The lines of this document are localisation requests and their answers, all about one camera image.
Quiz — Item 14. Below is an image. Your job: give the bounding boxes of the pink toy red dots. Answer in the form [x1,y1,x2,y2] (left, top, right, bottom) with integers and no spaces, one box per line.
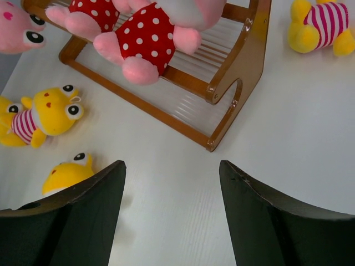
[45,1,131,42]
[1,1,46,54]
[93,0,226,85]

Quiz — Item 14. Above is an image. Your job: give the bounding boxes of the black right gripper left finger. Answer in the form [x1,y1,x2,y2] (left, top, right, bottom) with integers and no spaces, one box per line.
[1,161,126,265]

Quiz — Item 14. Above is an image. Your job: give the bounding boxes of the yellow toy blue stripes centre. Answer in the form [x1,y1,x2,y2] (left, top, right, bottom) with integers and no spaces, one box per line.
[42,152,94,196]

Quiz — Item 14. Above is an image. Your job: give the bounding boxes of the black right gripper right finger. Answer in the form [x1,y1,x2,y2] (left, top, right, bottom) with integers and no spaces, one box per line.
[219,160,354,265]

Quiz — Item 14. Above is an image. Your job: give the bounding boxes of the yellow toy pink stripes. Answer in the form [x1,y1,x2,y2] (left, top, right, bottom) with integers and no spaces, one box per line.
[1,84,84,149]
[287,0,354,57]

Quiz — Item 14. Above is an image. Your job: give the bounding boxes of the brown wooden toy shelf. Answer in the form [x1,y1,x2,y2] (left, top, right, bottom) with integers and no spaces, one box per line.
[21,0,272,152]

